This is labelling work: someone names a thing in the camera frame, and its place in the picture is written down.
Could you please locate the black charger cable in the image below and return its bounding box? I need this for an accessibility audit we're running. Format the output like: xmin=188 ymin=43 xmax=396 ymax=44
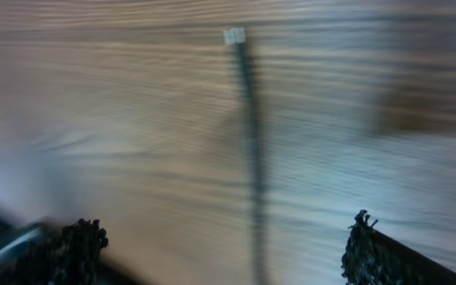
xmin=222 ymin=26 xmax=271 ymax=285

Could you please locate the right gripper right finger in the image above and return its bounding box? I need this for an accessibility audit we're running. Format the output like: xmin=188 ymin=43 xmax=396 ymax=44
xmin=341 ymin=209 xmax=456 ymax=285

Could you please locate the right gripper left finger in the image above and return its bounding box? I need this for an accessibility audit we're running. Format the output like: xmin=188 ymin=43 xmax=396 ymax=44
xmin=13 ymin=218 xmax=108 ymax=285

